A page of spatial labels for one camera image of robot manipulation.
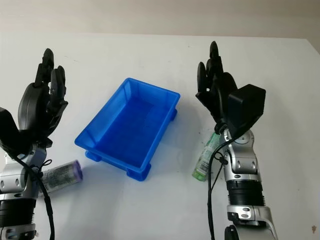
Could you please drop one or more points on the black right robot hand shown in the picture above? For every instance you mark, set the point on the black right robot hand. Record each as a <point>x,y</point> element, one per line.
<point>212,100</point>

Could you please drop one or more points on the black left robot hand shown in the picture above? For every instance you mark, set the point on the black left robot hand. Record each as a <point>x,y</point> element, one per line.
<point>33,105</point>

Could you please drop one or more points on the green tube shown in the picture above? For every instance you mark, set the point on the green tube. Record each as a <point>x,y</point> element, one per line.
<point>203,160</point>

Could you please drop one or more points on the purple-capped printed bag roll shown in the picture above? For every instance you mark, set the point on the purple-capped printed bag roll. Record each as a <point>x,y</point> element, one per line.
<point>62,175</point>

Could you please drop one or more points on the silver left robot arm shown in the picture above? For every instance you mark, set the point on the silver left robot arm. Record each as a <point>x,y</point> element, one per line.
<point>15,182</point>

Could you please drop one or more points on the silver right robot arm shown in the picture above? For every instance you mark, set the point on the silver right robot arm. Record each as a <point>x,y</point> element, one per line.
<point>246,162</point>

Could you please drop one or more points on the blue plastic tray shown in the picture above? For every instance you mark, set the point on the blue plastic tray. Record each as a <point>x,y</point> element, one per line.
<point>130,130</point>

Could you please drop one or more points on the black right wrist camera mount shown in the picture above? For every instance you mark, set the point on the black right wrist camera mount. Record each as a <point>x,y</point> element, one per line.
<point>246,107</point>

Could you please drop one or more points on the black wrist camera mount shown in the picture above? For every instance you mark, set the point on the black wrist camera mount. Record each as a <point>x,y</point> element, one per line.
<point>7,135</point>
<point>246,107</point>

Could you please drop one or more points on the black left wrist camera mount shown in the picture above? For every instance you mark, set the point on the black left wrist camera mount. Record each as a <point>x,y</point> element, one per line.
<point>7,135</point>

